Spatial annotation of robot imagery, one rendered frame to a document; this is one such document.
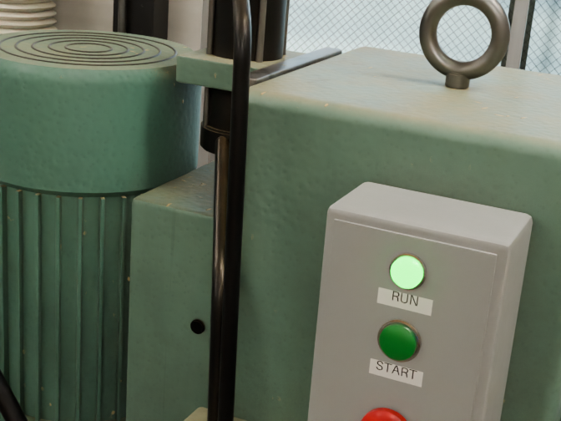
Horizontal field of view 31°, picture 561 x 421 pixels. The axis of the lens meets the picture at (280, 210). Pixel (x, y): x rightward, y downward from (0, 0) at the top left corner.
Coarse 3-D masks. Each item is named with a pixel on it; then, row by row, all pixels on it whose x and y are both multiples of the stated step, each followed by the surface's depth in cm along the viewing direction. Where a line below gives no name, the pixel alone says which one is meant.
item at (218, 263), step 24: (240, 0) 59; (240, 24) 57; (240, 48) 57; (240, 72) 57; (240, 96) 57; (240, 120) 58; (216, 144) 72; (240, 144) 58; (216, 168) 70; (240, 168) 59; (216, 192) 68; (240, 192) 59; (216, 216) 67; (240, 216) 59; (216, 240) 65; (240, 240) 60; (216, 264) 64; (240, 264) 61; (216, 288) 63; (216, 312) 63; (216, 336) 64; (216, 360) 64; (216, 384) 64; (216, 408) 65
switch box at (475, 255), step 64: (384, 192) 57; (384, 256) 53; (448, 256) 52; (512, 256) 51; (320, 320) 56; (384, 320) 54; (448, 320) 53; (512, 320) 56; (320, 384) 57; (384, 384) 55; (448, 384) 54
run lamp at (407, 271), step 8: (400, 256) 53; (408, 256) 53; (416, 256) 52; (392, 264) 53; (400, 264) 52; (408, 264) 52; (416, 264) 52; (424, 264) 52; (392, 272) 53; (400, 272) 53; (408, 272) 52; (416, 272) 52; (424, 272) 52; (392, 280) 53; (400, 280) 53; (408, 280) 52; (416, 280) 52; (424, 280) 53; (408, 288) 53; (416, 288) 53
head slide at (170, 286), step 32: (160, 192) 73; (192, 192) 74; (160, 224) 71; (192, 224) 70; (160, 256) 72; (192, 256) 71; (160, 288) 73; (192, 288) 72; (160, 320) 74; (192, 320) 72; (128, 352) 76; (160, 352) 74; (192, 352) 73; (128, 384) 76; (160, 384) 75; (192, 384) 74; (128, 416) 77; (160, 416) 76
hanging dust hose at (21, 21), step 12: (0, 0) 206; (12, 0) 205; (24, 0) 206; (36, 0) 207; (48, 0) 211; (0, 12) 208; (12, 12) 207; (24, 12) 208; (36, 12) 209; (48, 12) 212; (0, 24) 207; (12, 24) 207; (24, 24) 208; (36, 24) 209; (48, 24) 212
